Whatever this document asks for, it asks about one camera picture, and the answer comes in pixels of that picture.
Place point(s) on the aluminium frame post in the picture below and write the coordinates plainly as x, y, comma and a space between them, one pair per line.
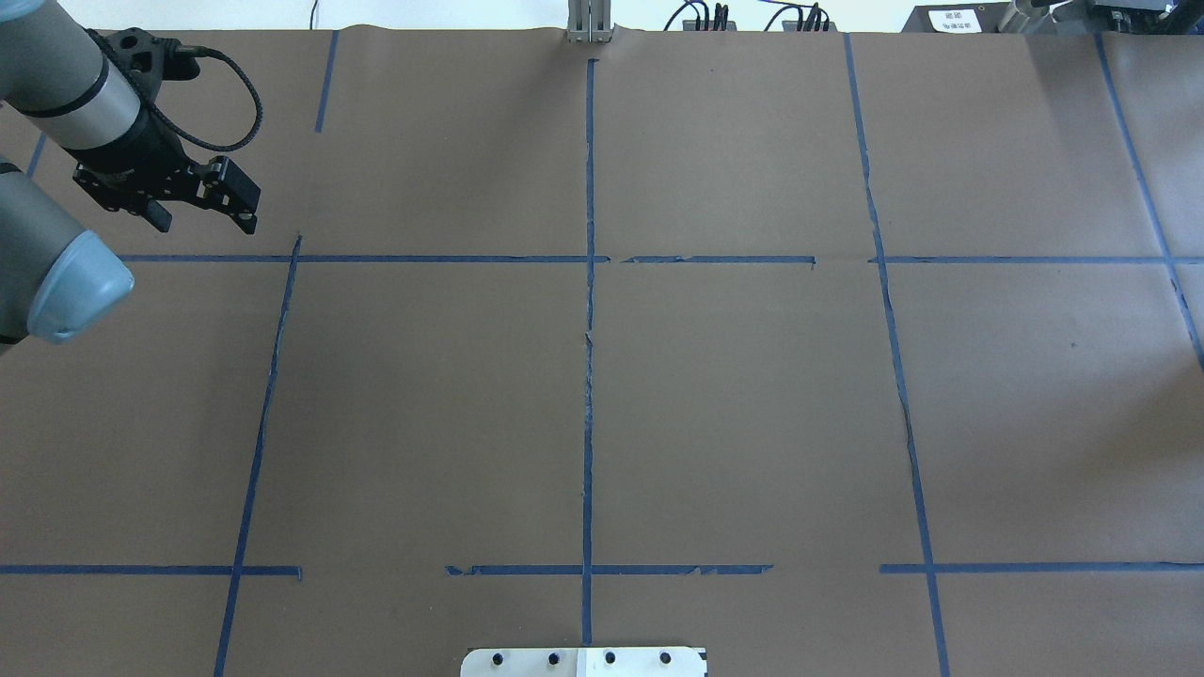
589, 21

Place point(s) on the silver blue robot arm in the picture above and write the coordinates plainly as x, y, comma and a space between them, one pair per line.
94, 96

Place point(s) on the white paper label sign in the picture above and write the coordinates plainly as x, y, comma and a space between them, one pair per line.
957, 21

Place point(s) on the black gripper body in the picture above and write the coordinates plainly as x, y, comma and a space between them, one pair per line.
141, 154

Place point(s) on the white camera mast pedestal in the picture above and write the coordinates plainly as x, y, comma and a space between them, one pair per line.
586, 661

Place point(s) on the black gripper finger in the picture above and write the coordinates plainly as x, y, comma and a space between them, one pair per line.
230, 187
242, 213

